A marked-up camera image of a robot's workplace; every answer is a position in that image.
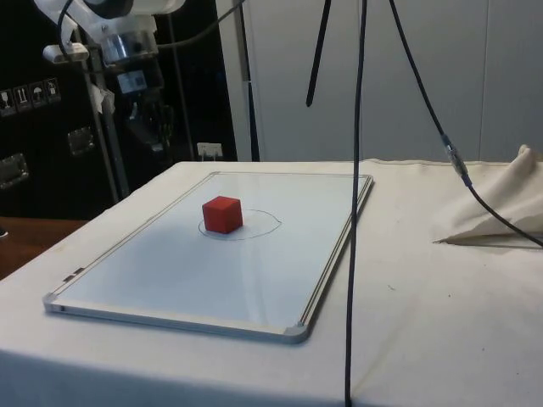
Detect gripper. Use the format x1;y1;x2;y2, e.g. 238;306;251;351
103;54;167;112

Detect red cube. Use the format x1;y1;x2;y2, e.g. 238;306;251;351
201;195;244;236

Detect flat whiteboard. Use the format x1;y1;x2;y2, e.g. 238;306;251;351
42;170;375;346

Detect pale lockers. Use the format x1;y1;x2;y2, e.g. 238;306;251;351
218;0;543;163

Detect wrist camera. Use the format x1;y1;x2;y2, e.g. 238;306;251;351
42;43;89;63

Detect grey cable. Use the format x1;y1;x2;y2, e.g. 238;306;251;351
154;0;248;47

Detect black cable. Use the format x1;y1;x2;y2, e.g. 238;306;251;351
342;0;368;407
57;0;82;57
387;0;543;248
305;0;333;108

